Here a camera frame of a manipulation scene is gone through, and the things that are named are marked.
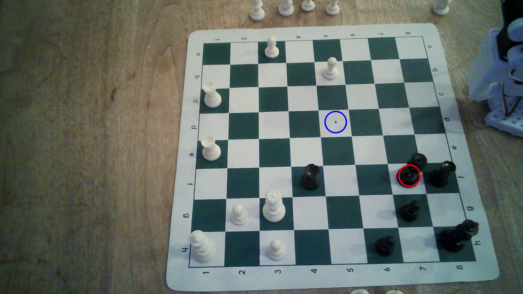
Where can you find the black chess pawn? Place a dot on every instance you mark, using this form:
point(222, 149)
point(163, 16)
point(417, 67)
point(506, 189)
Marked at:
point(410, 176)
point(385, 246)
point(410, 211)

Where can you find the green white chess board mat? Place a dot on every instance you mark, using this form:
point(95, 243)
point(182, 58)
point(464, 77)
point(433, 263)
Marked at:
point(245, 134)

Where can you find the white chess rook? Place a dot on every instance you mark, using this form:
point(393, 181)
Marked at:
point(212, 97)
point(210, 150)

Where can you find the black chess rook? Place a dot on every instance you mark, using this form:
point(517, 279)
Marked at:
point(310, 177)

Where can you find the white chess queen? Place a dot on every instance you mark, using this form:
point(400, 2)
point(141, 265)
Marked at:
point(273, 207)

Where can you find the white chess bishop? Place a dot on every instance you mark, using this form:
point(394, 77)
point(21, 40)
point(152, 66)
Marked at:
point(201, 248)

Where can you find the white chess piece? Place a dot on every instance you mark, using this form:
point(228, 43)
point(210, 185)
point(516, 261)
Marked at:
point(308, 5)
point(286, 8)
point(333, 8)
point(441, 7)
point(257, 11)
point(359, 291)

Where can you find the black chess queen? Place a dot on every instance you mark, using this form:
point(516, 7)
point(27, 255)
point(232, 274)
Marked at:
point(455, 237)

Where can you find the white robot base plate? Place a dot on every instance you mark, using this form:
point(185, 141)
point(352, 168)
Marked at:
point(506, 123)

